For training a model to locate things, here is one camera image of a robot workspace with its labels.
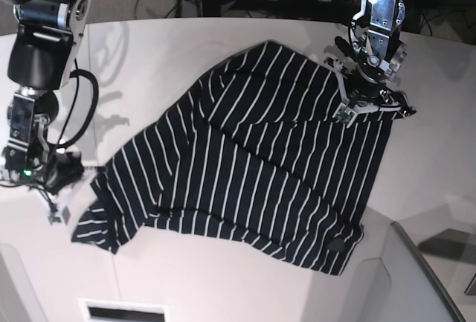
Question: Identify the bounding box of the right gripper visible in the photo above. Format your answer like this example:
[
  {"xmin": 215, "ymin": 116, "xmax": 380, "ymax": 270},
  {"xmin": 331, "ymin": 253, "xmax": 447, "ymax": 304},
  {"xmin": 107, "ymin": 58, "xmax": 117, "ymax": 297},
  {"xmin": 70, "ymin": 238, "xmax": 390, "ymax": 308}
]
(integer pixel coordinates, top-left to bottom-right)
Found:
[{"xmin": 1, "ymin": 147, "xmax": 99, "ymax": 225}]

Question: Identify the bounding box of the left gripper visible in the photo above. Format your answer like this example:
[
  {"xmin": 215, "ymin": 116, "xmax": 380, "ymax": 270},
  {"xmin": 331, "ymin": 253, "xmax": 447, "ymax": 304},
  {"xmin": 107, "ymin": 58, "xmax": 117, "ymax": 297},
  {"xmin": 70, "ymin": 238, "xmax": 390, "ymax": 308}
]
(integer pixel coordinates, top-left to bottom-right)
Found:
[{"xmin": 324, "ymin": 35, "xmax": 415, "ymax": 127}]

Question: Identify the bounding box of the navy white striped t-shirt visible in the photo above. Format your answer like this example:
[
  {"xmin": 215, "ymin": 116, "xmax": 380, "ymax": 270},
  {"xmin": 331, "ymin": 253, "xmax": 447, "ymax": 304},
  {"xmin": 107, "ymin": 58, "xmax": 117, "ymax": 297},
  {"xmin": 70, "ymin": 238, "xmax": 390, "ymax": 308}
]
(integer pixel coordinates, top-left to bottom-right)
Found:
[{"xmin": 72, "ymin": 42, "xmax": 395, "ymax": 276}]

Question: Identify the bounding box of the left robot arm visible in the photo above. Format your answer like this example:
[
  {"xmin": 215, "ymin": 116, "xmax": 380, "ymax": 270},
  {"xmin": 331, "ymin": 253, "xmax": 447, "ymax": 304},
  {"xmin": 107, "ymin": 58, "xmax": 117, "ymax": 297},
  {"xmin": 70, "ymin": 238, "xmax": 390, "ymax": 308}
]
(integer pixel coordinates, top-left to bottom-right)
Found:
[{"xmin": 324, "ymin": 0, "xmax": 415, "ymax": 128}]

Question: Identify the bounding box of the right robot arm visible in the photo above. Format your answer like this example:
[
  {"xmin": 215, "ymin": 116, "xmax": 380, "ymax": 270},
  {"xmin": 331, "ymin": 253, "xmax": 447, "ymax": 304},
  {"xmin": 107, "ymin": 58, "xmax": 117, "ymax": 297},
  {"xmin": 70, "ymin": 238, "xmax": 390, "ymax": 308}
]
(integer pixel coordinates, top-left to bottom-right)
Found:
[{"xmin": 1, "ymin": 0, "xmax": 99, "ymax": 224}]

